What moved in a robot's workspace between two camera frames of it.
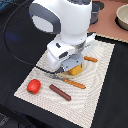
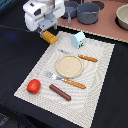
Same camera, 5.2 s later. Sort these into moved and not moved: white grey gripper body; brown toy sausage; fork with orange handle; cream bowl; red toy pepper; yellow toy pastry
Moved: yellow toy pastry; white grey gripper body
Not moved: cream bowl; fork with orange handle; brown toy sausage; red toy pepper
